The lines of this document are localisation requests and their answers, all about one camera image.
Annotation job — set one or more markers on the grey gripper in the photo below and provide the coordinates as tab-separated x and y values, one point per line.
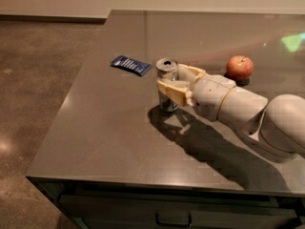
210	94

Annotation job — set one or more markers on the silver blue redbull can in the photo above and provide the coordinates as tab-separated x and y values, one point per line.
167	73

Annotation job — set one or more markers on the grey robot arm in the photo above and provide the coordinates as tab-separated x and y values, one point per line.
273	128

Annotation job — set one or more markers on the blue snack bar wrapper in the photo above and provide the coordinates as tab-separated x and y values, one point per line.
131	65

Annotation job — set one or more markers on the red apple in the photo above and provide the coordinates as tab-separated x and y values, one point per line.
239	67

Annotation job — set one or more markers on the dark cabinet drawer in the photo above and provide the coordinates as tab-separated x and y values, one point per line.
139	213

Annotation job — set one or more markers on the black drawer handle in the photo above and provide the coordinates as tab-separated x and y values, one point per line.
179	220

